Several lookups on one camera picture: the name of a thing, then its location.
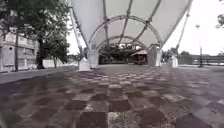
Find street lamp pole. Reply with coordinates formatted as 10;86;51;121
195;23;204;68

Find railing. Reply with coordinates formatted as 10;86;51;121
178;54;224;67

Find small dark tree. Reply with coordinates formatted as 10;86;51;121
44;36;71;69

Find grey asphalt road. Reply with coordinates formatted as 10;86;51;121
0;65;80;85

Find chequered brick pavement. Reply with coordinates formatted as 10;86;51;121
0;63;224;128

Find red-roofed small building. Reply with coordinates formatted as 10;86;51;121
130;49;149;65

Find distant trees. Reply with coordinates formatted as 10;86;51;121
98;43;138;65

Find pale low wall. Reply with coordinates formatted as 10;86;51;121
41;58;70;69

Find white arched canopy shelter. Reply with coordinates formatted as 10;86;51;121
67;0;194;72

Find large dark tree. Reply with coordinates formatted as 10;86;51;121
0;0;72;70

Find pale building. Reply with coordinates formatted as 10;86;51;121
0;29;40;73

